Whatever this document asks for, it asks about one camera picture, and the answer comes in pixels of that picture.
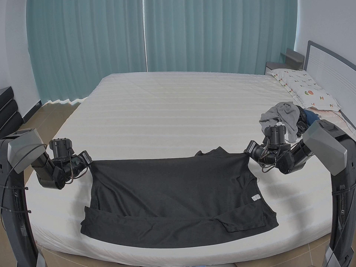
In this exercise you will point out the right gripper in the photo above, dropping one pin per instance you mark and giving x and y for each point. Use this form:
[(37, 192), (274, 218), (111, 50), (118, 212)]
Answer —
[(254, 150)]

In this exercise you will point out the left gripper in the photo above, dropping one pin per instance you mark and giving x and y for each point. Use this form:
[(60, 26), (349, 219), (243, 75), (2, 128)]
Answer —
[(85, 159)]

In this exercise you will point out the black T-shirt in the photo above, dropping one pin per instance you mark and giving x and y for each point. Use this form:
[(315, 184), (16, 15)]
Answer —
[(172, 188)]

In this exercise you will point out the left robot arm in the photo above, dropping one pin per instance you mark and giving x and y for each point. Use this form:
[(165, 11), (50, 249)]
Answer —
[(25, 146)]

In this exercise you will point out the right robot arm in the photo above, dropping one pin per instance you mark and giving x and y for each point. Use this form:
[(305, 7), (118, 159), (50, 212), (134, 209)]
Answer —
[(325, 149)]

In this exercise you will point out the pile of clothes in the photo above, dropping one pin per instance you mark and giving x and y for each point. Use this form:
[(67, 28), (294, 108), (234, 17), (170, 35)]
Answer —
[(286, 113)]

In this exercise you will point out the bed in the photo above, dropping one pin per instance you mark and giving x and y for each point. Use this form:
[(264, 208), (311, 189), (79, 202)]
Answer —
[(172, 107)]

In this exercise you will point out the white printed pillow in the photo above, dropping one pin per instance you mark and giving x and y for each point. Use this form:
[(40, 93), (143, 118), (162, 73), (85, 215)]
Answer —
[(303, 86)]

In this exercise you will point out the black chest of drawers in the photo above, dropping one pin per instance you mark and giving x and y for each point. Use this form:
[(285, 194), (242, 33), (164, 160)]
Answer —
[(8, 113)]

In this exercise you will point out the grey bedside table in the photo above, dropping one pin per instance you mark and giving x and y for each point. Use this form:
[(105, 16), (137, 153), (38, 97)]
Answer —
[(293, 56)]

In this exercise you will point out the blue-green curtain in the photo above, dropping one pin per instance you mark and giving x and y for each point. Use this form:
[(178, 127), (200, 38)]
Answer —
[(83, 37), (219, 26)]

